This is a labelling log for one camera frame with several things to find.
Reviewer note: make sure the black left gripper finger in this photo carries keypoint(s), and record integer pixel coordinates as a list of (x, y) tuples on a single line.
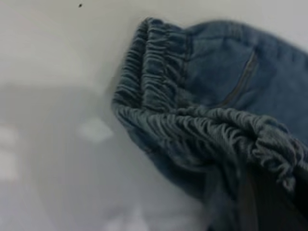
[(272, 207)]

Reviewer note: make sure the blue denim kids jeans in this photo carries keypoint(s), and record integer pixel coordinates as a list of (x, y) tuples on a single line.
[(216, 101)]

